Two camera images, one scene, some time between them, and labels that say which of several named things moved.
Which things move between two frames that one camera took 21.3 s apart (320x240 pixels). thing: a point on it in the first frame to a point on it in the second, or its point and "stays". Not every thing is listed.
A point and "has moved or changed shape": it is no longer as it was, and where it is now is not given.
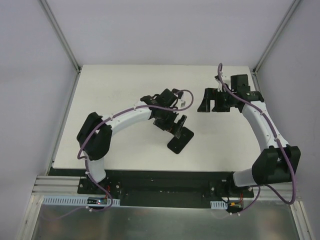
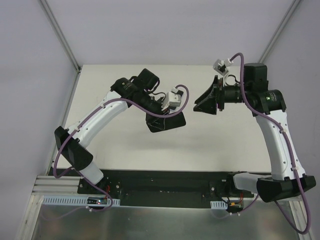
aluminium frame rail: x=51 y=185 stays
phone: x=177 y=145 has moved or changed shape
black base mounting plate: x=159 y=188 stays
